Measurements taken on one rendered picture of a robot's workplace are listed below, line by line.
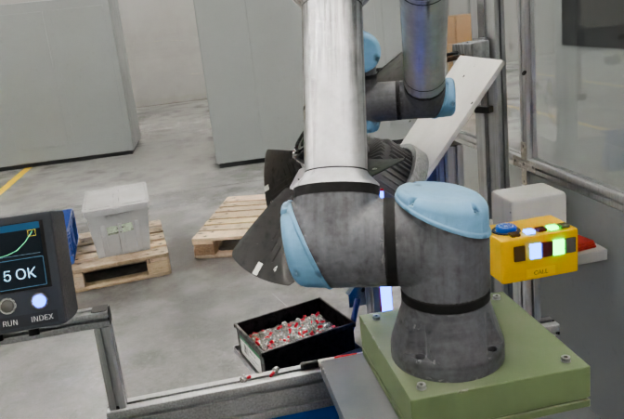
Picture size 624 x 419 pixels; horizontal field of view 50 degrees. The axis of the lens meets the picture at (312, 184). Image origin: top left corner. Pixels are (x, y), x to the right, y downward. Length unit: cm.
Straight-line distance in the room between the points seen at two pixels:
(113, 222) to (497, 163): 282
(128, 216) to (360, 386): 349
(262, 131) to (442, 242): 635
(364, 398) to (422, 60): 55
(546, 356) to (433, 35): 51
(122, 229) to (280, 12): 341
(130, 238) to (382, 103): 333
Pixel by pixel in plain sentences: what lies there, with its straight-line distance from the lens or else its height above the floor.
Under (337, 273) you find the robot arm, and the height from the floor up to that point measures 121.
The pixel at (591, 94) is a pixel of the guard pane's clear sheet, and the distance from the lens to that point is 193.
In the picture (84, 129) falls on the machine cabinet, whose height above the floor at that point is 39.
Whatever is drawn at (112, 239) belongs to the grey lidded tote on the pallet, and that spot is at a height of 26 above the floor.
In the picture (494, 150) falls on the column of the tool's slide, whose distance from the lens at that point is 216.
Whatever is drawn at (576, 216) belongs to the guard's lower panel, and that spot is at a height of 88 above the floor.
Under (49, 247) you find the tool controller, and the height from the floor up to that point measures 120.
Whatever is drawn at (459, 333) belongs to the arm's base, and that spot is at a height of 112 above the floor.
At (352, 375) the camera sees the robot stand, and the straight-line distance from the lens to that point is 104.
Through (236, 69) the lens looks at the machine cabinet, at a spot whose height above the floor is 101.
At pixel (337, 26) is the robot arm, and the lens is 92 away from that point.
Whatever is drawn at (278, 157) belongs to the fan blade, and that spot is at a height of 114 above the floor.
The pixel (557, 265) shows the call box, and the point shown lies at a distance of 139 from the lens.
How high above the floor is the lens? 153
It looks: 15 degrees down
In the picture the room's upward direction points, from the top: 6 degrees counter-clockwise
